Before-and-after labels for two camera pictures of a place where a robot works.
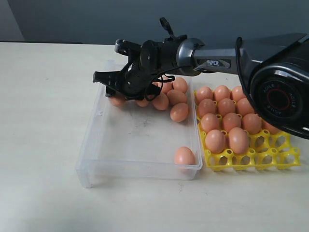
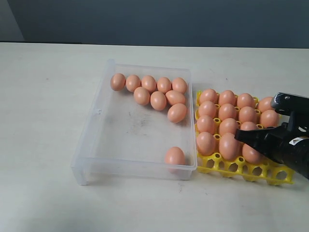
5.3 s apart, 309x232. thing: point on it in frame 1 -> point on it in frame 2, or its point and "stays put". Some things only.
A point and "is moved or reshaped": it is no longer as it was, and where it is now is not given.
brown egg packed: (237, 93) is moved or reshaped
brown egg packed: (221, 92) -> (227, 96)
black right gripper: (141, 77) -> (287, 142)
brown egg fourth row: (244, 107) -> (248, 114)
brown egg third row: (161, 102) stays put
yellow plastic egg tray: (265, 151) is moved or reshaped
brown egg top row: (166, 86) stays put
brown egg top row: (180, 83) stays put
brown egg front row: (216, 141) -> (206, 143)
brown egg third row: (206, 106) is moved or reshaped
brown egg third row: (176, 96) stays put
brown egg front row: (184, 155) -> (175, 159)
